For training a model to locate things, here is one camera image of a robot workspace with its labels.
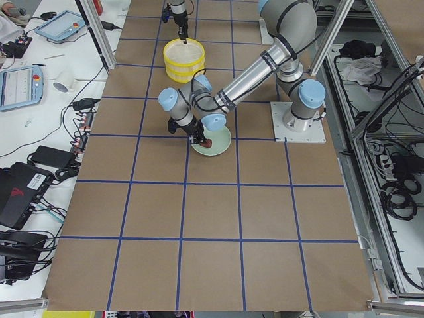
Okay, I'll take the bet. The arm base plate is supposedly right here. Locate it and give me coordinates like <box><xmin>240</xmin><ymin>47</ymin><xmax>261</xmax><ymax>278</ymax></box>
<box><xmin>270</xmin><ymin>101</ymin><xmax>326</xmax><ymax>144</ymax></box>

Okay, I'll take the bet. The teach pendant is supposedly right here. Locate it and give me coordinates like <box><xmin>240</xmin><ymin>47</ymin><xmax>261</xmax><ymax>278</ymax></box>
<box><xmin>35</xmin><ymin>10</ymin><xmax>85</xmax><ymax>43</ymax></box>
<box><xmin>1</xmin><ymin>66</ymin><xmax>44</xmax><ymax>112</ymax></box>

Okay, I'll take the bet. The near teach pendant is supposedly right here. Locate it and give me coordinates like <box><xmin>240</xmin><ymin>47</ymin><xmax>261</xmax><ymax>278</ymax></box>
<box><xmin>1</xmin><ymin>66</ymin><xmax>44</xmax><ymax>112</ymax></box>

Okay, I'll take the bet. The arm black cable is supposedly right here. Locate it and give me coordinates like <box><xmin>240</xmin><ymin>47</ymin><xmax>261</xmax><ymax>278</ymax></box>
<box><xmin>161</xmin><ymin>0</ymin><xmax>196</xmax><ymax>24</ymax></box>
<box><xmin>188</xmin><ymin>68</ymin><xmax>226</xmax><ymax>112</ymax></box>

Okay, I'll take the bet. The brown bun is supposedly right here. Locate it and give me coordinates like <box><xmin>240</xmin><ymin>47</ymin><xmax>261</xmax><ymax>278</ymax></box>
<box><xmin>199</xmin><ymin>139</ymin><xmax>212</xmax><ymax>148</ymax></box>

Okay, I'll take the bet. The yellow steamer layer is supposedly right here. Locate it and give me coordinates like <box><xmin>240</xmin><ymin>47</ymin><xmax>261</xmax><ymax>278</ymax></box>
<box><xmin>163</xmin><ymin>38</ymin><xmax>205</xmax><ymax>67</ymax></box>
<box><xmin>166</xmin><ymin>64</ymin><xmax>205</xmax><ymax>83</ymax></box>

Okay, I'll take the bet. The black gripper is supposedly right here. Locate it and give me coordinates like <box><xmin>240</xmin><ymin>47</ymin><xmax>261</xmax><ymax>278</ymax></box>
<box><xmin>174</xmin><ymin>12</ymin><xmax>188</xmax><ymax>44</ymax></box>
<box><xmin>168</xmin><ymin>117</ymin><xmax>207</xmax><ymax>144</ymax></box>

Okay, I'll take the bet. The far teach pendant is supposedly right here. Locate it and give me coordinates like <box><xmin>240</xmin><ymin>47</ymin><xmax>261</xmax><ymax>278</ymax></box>
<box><xmin>35</xmin><ymin>10</ymin><xmax>85</xmax><ymax>43</ymax></box>

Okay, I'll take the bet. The black power brick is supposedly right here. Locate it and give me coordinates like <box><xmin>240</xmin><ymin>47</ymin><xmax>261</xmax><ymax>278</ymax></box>
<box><xmin>27</xmin><ymin>146</ymin><xmax>76</xmax><ymax>168</ymax></box>

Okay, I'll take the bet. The aluminium frame post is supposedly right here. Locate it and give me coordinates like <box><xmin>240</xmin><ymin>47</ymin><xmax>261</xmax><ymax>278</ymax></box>
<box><xmin>75</xmin><ymin>0</ymin><xmax>116</xmax><ymax>72</ymax></box>

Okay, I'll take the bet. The white mug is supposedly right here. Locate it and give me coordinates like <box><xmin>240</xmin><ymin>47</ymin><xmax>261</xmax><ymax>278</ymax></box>
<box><xmin>53</xmin><ymin>71</ymin><xmax>78</xmax><ymax>93</ymax></box>

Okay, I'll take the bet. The pale green plate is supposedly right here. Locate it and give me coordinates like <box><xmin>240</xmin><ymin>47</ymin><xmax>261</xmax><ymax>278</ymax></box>
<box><xmin>191</xmin><ymin>126</ymin><xmax>231</xmax><ymax>156</ymax></box>

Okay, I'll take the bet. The black power adapter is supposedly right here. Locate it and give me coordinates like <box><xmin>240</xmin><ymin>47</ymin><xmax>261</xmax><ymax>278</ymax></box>
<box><xmin>72</xmin><ymin>98</ymin><xmax>100</xmax><ymax>111</ymax></box>

